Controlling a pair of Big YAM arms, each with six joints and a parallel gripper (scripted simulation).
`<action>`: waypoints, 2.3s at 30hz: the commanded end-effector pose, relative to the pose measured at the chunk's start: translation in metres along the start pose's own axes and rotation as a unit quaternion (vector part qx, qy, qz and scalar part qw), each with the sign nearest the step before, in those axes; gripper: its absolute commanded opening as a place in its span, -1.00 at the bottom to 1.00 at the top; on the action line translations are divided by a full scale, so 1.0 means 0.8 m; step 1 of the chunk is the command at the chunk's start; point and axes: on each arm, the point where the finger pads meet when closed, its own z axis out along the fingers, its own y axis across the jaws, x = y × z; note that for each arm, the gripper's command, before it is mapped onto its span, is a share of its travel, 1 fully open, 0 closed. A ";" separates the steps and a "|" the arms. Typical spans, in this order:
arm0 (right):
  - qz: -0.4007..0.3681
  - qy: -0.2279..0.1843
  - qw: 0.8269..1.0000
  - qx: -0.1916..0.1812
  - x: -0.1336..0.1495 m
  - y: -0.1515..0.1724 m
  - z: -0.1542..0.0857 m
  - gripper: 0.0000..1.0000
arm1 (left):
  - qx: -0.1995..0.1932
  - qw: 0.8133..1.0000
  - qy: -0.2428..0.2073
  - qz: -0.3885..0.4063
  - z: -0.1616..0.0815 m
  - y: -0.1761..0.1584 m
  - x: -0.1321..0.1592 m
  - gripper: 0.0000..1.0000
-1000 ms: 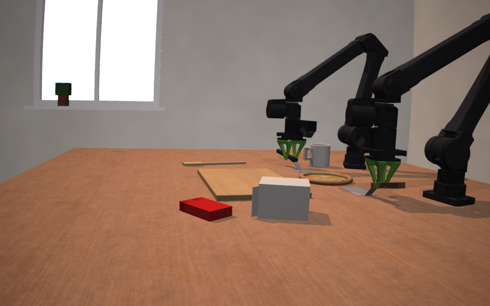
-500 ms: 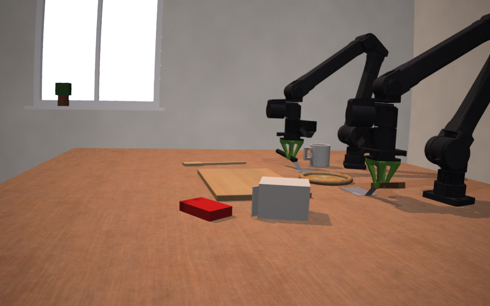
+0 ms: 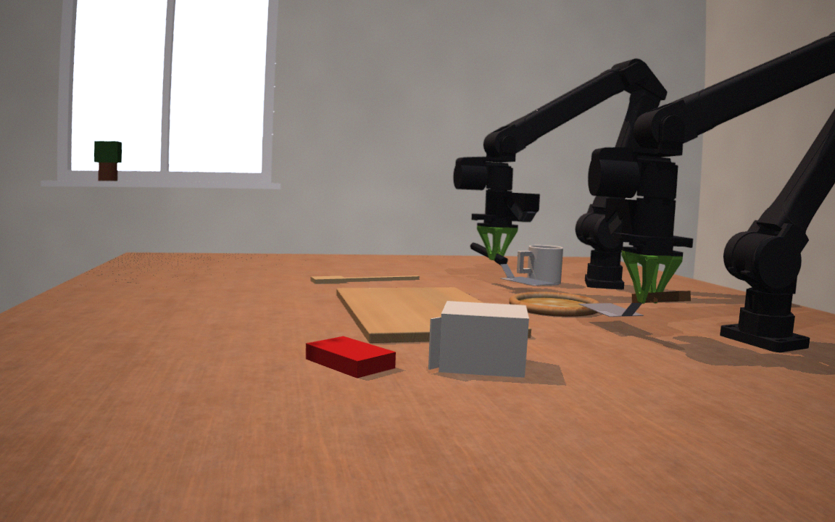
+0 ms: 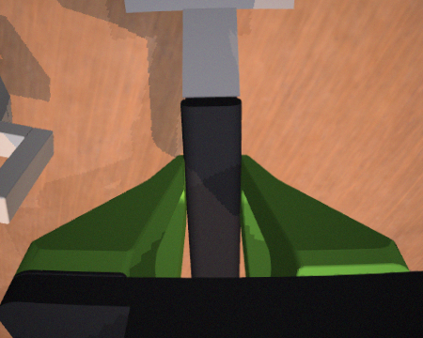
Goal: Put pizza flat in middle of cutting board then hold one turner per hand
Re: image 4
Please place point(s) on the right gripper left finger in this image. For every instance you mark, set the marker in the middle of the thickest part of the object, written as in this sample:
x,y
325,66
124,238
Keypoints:
x,y
122,234

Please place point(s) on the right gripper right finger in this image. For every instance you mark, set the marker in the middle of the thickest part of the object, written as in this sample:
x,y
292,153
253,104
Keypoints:
x,y
305,237

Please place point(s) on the grey metal turner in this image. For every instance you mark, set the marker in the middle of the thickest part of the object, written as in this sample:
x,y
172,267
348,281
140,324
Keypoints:
x,y
211,122

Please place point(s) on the grey mug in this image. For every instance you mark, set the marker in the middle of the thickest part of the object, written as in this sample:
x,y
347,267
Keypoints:
x,y
31,150

